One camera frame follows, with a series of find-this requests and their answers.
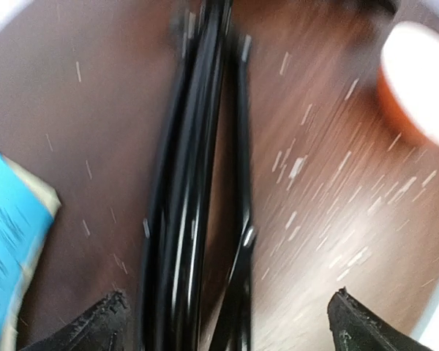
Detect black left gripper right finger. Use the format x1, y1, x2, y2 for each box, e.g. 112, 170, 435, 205
327, 288, 429, 351

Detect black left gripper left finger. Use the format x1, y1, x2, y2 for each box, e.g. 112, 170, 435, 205
24, 290, 128, 351

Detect black music stand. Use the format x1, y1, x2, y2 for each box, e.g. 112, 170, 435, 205
134, 1, 256, 350

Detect blue paper sheet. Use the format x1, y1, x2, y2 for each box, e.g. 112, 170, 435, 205
0, 135, 56, 344

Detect yellow sheet music paper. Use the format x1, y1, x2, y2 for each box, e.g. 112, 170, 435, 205
0, 158, 61, 350

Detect white ceramic bowl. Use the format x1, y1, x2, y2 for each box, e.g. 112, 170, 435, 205
377, 21, 439, 147

